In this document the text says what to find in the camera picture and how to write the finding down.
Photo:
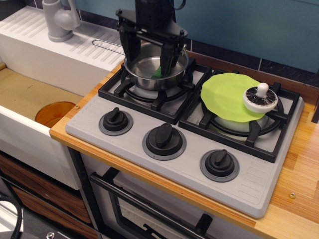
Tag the orange plastic cup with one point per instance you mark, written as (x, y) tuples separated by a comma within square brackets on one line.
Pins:
[(52, 113)]

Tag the grey toy stove top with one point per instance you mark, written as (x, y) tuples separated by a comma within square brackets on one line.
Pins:
[(250, 192)]

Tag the green toy pickle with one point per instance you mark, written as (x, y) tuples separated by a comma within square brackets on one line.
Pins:
[(157, 74)]

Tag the wooden drawer front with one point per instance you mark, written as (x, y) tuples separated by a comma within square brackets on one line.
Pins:
[(47, 197)]

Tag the white toy sink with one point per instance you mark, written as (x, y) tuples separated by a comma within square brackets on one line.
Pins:
[(35, 72)]

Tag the black right burner grate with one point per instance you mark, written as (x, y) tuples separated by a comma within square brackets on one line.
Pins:
[(262, 138)]

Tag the black braided cable foreground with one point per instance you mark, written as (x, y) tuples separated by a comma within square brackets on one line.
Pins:
[(15, 234)]

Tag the black stove knob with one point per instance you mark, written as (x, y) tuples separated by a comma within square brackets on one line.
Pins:
[(219, 165), (115, 122), (164, 143)]

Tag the black left stove knob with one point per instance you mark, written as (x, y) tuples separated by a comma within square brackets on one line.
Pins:
[(115, 122)]

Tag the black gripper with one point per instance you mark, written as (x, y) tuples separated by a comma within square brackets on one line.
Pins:
[(153, 21)]

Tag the white toy mushroom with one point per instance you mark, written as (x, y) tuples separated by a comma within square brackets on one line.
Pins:
[(260, 99)]

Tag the black middle stove knob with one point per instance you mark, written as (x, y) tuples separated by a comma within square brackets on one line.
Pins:
[(164, 143)]

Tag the black right stove knob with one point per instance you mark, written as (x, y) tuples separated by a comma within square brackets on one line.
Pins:
[(219, 165)]

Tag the black burner grate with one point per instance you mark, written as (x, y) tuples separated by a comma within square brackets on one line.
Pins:
[(167, 105), (262, 138)]

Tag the oven door with black handle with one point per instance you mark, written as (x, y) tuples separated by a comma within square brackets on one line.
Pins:
[(141, 211)]

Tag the light green plate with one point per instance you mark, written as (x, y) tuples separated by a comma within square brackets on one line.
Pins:
[(222, 94)]

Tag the grey toy faucet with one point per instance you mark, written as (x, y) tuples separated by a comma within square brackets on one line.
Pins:
[(60, 22)]

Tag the stainless steel pot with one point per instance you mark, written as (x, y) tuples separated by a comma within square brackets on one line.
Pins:
[(142, 69)]

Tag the black left burner grate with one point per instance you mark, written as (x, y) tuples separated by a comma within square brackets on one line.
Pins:
[(167, 105)]

